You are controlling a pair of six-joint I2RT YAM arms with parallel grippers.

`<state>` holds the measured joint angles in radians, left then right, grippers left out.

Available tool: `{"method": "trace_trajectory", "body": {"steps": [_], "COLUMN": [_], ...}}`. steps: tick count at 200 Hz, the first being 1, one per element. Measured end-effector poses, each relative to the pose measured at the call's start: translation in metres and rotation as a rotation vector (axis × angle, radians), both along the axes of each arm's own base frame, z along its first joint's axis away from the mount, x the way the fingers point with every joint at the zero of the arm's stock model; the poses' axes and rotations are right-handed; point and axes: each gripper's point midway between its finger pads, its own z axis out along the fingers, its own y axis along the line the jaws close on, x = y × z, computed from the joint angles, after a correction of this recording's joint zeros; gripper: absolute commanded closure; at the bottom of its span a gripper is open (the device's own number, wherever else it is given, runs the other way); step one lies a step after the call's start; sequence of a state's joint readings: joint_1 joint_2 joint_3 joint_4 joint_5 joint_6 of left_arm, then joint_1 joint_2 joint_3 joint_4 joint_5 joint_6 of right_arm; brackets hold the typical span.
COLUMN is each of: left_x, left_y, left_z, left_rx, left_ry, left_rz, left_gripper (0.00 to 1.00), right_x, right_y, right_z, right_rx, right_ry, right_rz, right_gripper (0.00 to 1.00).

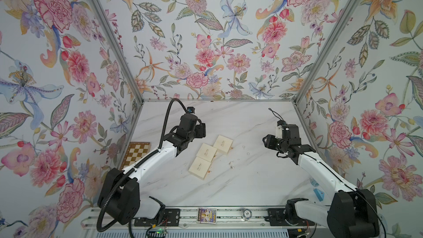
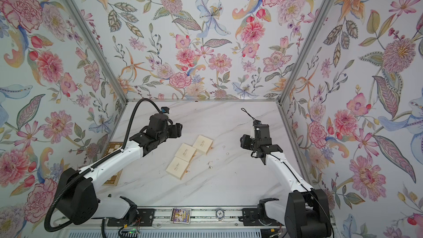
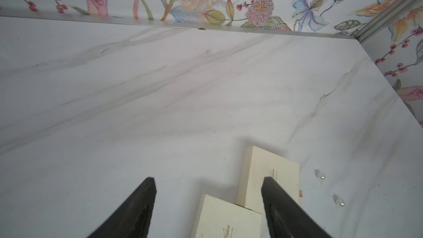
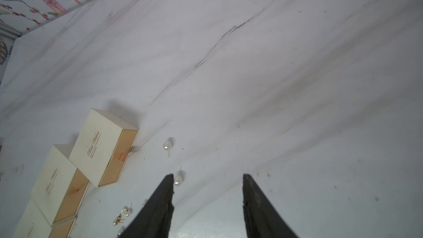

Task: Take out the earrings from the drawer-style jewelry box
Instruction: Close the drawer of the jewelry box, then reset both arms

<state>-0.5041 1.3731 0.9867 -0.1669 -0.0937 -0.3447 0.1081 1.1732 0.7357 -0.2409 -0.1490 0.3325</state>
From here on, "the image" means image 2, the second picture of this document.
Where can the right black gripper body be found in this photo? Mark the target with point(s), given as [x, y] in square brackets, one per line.
[251, 144]

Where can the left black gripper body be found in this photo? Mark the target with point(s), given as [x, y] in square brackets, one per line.
[169, 133]

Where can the cream drawer jewelry box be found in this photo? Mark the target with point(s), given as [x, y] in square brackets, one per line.
[177, 168]

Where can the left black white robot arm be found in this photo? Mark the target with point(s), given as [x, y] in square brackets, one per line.
[76, 200]

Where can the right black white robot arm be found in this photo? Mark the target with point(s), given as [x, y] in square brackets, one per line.
[302, 209]

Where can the wooden chessboard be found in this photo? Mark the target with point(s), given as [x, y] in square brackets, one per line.
[109, 173]

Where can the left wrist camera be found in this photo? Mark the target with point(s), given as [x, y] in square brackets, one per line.
[165, 110]

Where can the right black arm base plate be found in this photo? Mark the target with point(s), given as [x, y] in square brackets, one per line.
[251, 217]

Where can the round silver knob on rail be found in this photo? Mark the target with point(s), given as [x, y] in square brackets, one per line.
[220, 214]

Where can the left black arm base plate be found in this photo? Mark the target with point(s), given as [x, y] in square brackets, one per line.
[142, 218]

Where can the colourful card on rail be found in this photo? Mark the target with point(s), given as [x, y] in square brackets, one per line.
[180, 215]

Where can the aluminium front rail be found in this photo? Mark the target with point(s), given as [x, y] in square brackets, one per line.
[201, 217]

